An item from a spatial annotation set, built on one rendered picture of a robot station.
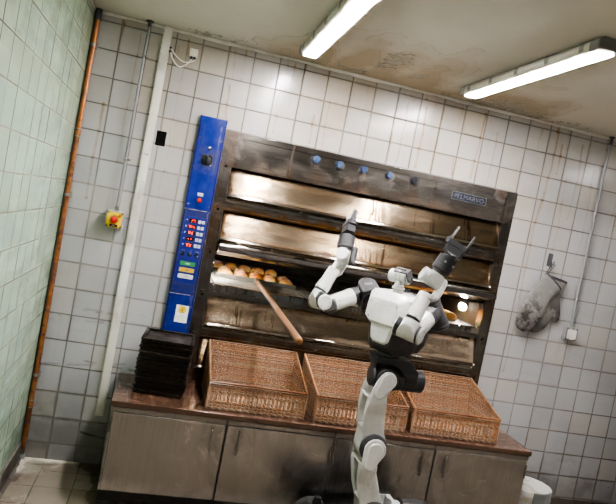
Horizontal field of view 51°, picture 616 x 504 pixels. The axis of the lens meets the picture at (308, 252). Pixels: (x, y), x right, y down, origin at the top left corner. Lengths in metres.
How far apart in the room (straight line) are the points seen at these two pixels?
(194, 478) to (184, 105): 2.08
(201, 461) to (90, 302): 1.13
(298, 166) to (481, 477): 2.14
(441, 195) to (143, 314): 2.00
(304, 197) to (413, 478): 1.76
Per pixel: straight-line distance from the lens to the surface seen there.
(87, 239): 3.92
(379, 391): 3.22
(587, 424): 5.05
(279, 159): 3.95
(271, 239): 3.92
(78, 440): 4.18
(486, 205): 4.37
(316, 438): 3.67
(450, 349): 4.38
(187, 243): 3.86
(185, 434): 3.56
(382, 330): 3.17
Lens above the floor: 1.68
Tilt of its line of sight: 3 degrees down
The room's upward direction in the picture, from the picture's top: 11 degrees clockwise
